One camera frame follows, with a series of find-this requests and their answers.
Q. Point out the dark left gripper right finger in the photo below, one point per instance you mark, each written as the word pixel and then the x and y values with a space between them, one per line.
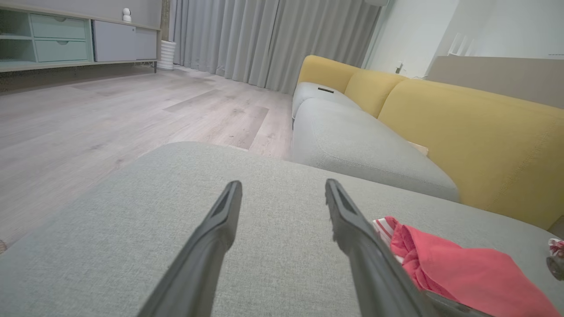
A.
pixel 374 273

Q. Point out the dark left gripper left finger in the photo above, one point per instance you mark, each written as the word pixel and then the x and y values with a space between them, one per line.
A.
pixel 198 264

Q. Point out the red basketball jersey white sleeves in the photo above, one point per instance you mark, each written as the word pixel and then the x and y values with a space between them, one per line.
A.
pixel 462 273

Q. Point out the red shorts white stripe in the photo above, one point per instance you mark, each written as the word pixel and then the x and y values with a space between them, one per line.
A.
pixel 557 246

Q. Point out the large grey fabric ottoman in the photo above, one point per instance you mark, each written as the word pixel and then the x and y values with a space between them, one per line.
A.
pixel 110 246

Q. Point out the large yellow sofa backrest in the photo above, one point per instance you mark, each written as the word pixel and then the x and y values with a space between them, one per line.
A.
pixel 484 145

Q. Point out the small yellow sofa backrest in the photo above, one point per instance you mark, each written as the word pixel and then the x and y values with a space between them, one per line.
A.
pixel 374 92
pixel 326 72

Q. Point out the black remote control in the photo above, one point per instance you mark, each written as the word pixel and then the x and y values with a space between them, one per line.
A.
pixel 326 90

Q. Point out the white ribbed bin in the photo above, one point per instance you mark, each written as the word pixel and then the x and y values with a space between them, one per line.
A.
pixel 166 55

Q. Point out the white cabinet door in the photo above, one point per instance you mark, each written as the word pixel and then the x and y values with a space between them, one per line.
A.
pixel 146 44
pixel 114 42

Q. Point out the grey pleated curtain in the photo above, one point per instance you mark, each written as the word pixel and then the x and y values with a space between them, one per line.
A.
pixel 264 39

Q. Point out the beige upholstered panel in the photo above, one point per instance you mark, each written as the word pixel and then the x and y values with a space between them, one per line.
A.
pixel 506 79

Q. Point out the green cabinet drawer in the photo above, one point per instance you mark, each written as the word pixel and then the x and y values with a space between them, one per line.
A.
pixel 57 26
pixel 61 50

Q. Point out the wooden tv cabinet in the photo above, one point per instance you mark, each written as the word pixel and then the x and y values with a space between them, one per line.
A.
pixel 17 66

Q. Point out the white wall plug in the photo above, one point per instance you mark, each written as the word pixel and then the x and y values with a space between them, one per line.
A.
pixel 399 67

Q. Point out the white security camera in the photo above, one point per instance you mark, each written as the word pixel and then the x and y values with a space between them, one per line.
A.
pixel 127 14

